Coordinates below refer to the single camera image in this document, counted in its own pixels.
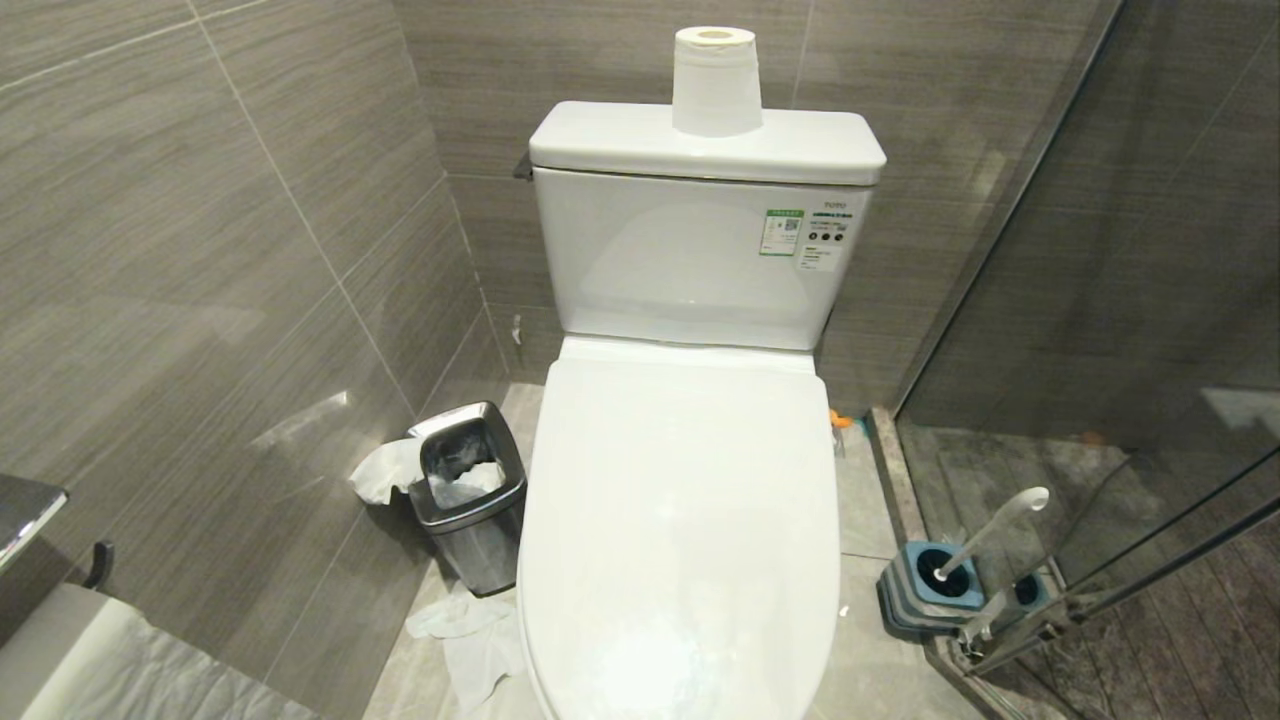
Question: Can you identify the white toilet tank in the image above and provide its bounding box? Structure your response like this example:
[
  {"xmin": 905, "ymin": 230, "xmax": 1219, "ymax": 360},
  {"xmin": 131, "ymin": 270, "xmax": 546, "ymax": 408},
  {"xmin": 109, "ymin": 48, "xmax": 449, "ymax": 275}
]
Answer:
[{"xmin": 533, "ymin": 167, "xmax": 873, "ymax": 352}]

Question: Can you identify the white toilet seat lid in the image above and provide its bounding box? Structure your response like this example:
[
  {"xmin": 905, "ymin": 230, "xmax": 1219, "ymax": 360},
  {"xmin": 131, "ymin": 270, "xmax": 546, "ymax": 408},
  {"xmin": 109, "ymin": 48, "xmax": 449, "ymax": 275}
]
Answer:
[{"xmin": 516, "ymin": 335, "xmax": 842, "ymax": 720}]

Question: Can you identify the white toilet tank lid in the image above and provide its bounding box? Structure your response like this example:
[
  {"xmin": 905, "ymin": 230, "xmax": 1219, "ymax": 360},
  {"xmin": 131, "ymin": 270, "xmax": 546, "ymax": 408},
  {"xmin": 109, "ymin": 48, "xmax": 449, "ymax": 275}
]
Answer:
[{"xmin": 528, "ymin": 100, "xmax": 888, "ymax": 187}]

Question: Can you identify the white toilet paper roll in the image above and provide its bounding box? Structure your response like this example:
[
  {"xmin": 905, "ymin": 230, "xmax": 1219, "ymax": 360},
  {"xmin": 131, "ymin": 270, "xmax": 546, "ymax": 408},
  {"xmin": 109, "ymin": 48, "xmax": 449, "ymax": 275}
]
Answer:
[{"xmin": 671, "ymin": 26, "xmax": 764, "ymax": 138}]

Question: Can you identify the blue toilet brush holder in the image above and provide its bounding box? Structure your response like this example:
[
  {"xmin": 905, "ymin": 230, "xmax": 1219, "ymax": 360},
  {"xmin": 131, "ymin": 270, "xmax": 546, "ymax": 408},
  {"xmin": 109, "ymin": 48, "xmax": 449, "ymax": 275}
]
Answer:
[{"xmin": 877, "ymin": 540, "xmax": 1053, "ymax": 635}]

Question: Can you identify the white toilet brush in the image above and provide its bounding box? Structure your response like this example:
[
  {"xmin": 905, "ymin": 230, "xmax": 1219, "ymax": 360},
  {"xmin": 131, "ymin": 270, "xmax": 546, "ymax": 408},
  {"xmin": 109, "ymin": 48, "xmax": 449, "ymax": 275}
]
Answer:
[{"xmin": 934, "ymin": 486, "xmax": 1051, "ymax": 583}]

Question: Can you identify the chrome toilet paper holder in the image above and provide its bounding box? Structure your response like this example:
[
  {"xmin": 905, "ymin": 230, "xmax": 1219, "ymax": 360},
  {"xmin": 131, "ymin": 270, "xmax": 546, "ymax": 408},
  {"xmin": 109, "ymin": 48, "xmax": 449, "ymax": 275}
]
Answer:
[{"xmin": 0, "ymin": 473, "xmax": 115, "ymax": 591}]

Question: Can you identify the stainless steel trash bin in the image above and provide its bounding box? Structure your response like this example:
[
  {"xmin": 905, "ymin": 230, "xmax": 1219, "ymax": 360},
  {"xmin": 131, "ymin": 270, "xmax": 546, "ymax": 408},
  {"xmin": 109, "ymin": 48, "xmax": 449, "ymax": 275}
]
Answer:
[{"xmin": 407, "ymin": 401, "xmax": 528, "ymax": 598}]

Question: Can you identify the white plastic bin liner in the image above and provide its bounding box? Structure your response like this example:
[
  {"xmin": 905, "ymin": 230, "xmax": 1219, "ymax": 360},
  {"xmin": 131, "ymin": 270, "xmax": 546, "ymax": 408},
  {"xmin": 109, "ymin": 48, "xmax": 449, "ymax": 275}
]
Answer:
[{"xmin": 348, "ymin": 436, "xmax": 507, "ymax": 509}]

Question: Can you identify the crumpled white tissue paper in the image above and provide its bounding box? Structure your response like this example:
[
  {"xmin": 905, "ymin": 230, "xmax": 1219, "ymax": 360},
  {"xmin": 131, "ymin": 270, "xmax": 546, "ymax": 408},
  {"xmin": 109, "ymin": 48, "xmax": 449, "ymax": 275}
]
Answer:
[{"xmin": 405, "ymin": 580, "xmax": 534, "ymax": 720}]

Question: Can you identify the glass shower door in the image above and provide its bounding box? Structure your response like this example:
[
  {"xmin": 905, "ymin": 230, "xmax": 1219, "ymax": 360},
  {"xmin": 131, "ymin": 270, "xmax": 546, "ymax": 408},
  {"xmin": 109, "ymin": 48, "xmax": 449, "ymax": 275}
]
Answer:
[{"xmin": 893, "ymin": 0, "xmax": 1280, "ymax": 720}]

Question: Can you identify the large white paper roll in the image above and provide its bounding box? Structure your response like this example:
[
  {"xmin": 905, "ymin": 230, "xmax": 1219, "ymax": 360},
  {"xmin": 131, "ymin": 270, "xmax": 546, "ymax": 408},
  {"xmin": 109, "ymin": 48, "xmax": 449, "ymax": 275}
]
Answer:
[{"xmin": 0, "ymin": 583, "xmax": 321, "ymax": 720}]

